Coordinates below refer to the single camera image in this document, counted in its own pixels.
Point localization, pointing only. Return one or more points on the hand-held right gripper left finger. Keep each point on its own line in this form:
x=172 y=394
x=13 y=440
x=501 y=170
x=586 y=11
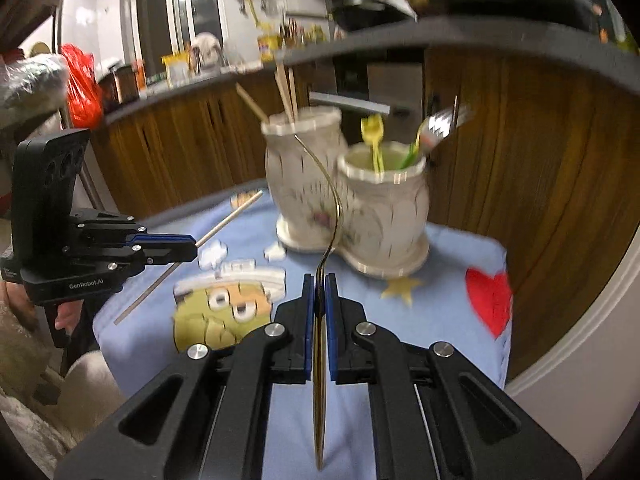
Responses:
x=310 y=330

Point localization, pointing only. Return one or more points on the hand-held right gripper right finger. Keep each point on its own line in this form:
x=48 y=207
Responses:
x=330 y=330

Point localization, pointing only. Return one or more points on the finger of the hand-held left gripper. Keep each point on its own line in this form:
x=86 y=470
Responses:
x=172 y=255
x=165 y=241

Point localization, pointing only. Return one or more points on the small gold fork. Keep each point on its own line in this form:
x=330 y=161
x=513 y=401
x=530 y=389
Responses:
x=320 y=410

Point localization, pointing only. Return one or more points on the white floral ceramic utensil holder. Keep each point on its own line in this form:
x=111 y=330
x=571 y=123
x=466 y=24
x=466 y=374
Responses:
x=380 y=210

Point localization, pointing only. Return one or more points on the yellow plastic fork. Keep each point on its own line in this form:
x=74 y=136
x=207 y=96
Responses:
x=372 y=132

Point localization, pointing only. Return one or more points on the large silver fork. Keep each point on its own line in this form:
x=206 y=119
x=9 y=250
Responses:
x=440 y=127

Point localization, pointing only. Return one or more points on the person's left hand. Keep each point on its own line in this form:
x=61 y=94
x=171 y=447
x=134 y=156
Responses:
x=67 y=317

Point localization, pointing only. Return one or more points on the blue cartoon printed cloth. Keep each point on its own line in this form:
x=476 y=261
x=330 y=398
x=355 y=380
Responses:
x=425 y=310

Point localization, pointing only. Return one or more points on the red plastic bag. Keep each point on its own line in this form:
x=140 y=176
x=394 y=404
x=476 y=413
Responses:
x=80 y=90

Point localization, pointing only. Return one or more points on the clear plastic bag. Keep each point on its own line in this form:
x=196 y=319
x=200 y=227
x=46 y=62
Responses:
x=30 y=80

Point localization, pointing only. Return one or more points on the dark jar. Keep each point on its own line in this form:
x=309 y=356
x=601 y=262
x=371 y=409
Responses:
x=125 y=82

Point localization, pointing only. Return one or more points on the orange bottle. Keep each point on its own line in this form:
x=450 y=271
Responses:
x=140 y=75

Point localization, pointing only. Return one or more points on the yellow packet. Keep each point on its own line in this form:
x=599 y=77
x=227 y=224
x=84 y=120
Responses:
x=177 y=67

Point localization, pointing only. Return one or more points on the metal shelf rack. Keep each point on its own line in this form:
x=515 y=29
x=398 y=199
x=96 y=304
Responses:
x=35 y=15

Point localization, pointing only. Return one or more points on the beige fleece cloth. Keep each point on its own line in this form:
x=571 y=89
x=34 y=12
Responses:
x=30 y=410

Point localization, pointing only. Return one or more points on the yellow jar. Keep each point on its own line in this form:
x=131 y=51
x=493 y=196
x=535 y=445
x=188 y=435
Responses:
x=268 y=49

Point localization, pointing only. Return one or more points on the glass window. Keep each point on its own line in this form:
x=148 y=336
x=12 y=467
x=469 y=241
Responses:
x=175 y=10

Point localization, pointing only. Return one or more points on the wooden kitchen cabinet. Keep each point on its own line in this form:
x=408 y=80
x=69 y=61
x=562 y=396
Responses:
x=525 y=160

